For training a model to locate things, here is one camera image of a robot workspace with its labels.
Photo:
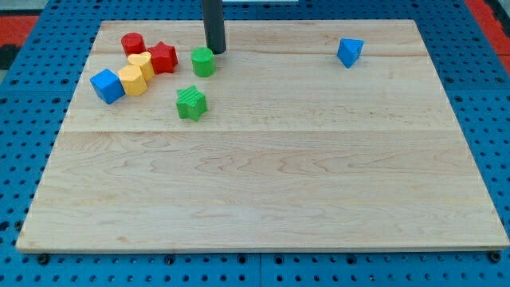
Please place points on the yellow pentagon block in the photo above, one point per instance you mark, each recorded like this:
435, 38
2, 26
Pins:
132, 80

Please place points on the green star block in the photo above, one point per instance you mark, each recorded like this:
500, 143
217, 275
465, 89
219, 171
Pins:
191, 103

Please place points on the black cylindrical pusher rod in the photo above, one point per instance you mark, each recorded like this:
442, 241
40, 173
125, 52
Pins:
214, 25

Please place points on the blue cube block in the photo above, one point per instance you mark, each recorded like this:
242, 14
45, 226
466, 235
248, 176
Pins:
107, 86

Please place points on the yellow heart block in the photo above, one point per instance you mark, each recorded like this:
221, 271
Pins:
143, 60

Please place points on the red star block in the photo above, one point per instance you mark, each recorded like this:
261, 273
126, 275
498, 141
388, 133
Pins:
163, 58

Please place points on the red cylinder block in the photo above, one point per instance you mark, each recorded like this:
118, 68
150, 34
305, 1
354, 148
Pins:
133, 43

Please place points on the green cylinder block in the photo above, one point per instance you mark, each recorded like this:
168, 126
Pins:
203, 62

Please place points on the blue triangle block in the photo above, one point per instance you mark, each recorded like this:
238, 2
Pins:
349, 51

